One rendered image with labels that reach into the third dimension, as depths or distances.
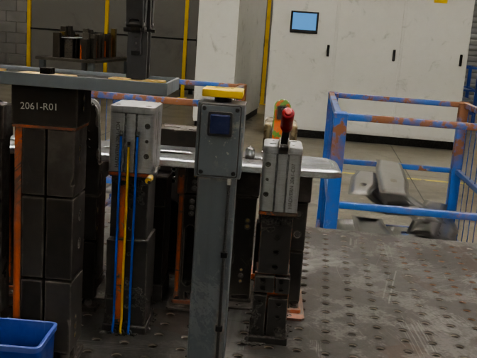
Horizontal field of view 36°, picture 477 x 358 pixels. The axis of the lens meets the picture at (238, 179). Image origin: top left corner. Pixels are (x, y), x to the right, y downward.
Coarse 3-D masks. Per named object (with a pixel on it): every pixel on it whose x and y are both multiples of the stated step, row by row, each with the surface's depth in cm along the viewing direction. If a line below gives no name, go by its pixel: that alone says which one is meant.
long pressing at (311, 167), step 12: (12, 144) 141; (108, 144) 149; (108, 156) 137; (168, 156) 140; (180, 156) 141; (192, 156) 142; (252, 168) 136; (312, 168) 136; (324, 168) 139; (336, 168) 142
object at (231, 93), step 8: (208, 88) 107; (216, 88) 108; (224, 88) 109; (232, 88) 110; (240, 88) 111; (208, 96) 106; (216, 96) 106; (224, 96) 106; (232, 96) 106; (240, 96) 106
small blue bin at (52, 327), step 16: (0, 320) 112; (16, 320) 111; (32, 320) 111; (0, 336) 112; (16, 336) 112; (32, 336) 112; (48, 336) 106; (0, 352) 103; (16, 352) 103; (32, 352) 102; (48, 352) 109
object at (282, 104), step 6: (276, 102) 156; (282, 102) 156; (288, 102) 156; (276, 108) 156; (282, 108) 156; (276, 114) 156; (276, 120) 156; (276, 126) 156; (276, 132) 156; (276, 138) 156; (288, 138) 156
